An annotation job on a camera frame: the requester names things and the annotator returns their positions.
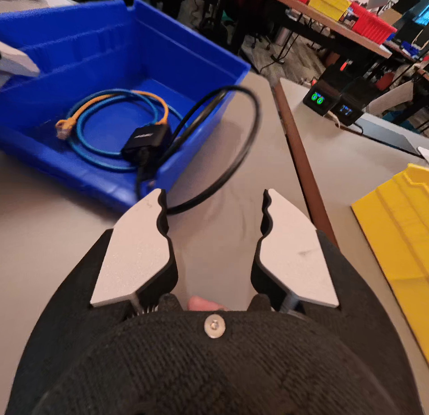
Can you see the small yellow plastic bin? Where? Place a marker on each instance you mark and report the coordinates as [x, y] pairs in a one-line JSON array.
[[330, 1]]

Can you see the black adapter box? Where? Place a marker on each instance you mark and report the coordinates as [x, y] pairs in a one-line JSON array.
[[145, 140]]

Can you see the red ribbed plastic bin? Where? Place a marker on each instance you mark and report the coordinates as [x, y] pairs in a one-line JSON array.
[[372, 24]]

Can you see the grey laptop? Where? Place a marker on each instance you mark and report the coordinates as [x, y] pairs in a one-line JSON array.
[[388, 136]]

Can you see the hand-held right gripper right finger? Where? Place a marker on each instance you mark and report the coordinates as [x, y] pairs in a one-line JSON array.
[[295, 254]]

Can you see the black charger with blue display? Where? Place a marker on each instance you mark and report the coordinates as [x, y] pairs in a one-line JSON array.
[[352, 105]]

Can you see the long wooden table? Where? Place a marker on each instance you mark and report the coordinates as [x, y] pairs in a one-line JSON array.
[[321, 21]]

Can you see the black charger with green display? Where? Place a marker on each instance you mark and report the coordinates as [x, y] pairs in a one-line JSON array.
[[321, 93]]

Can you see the grey side table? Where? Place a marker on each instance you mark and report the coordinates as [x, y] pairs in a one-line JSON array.
[[335, 160]]

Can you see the person's right hand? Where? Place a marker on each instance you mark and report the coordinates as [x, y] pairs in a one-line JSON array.
[[204, 303]]

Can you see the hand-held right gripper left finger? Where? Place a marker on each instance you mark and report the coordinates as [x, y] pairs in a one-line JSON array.
[[137, 254]]

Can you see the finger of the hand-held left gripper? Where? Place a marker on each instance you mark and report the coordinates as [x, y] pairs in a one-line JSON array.
[[15, 64]]

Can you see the blue plastic bin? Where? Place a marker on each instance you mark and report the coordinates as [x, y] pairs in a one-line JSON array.
[[167, 56]]

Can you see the grey desk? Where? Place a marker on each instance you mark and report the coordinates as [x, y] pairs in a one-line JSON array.
[[50, 260]]

